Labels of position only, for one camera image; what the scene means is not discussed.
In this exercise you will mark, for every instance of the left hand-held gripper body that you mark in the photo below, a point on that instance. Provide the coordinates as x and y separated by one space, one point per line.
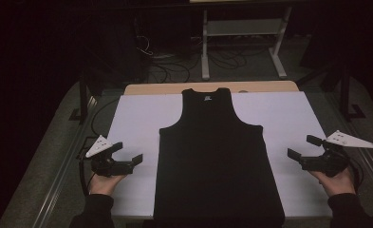
111 166

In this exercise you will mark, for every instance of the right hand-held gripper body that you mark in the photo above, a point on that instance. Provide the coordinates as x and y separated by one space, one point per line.
329 163

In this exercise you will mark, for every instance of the black tank top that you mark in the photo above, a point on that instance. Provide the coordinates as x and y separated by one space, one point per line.
212 158

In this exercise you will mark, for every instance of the person's left hand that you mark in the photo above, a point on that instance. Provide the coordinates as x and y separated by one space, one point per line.
103 185

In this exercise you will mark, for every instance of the person's right hand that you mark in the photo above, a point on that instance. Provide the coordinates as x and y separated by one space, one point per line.
339 185

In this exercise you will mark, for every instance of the white board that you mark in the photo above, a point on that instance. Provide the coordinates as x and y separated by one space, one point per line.
136 120

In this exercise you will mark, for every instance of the black metal stand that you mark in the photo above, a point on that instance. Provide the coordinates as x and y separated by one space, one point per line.
83 101
345 95

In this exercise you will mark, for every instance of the metal floor rail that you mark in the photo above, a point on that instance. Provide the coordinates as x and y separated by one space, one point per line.
369 164
59 186

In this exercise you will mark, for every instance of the white metal desk frame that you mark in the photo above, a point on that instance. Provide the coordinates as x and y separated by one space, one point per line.
205 47

